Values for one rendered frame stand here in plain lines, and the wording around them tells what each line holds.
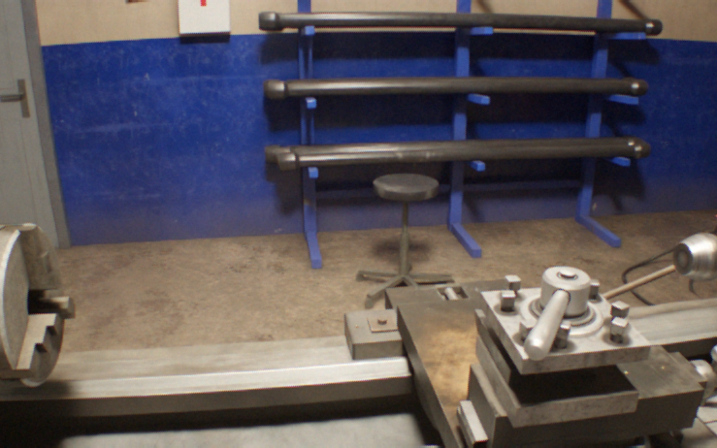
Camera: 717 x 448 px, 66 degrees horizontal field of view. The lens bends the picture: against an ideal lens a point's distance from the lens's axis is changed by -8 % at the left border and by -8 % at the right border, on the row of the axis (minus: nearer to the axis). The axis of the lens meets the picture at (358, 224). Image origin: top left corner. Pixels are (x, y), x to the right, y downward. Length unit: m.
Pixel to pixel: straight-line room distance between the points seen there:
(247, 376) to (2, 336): 0.48
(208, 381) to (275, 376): 0.13
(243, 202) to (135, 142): 0.81
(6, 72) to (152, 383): 3.18
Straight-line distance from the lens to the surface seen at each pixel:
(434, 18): 3.58
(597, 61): 4.30
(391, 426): 1.22
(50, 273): 0.96
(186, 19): 3.73
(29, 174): 4.22
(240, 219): 4.07
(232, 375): 1.17
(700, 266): 1.15
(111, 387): 1.21
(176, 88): 3.90
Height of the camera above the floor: 1.51
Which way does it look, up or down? 21 degrees down
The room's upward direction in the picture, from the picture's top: straight up
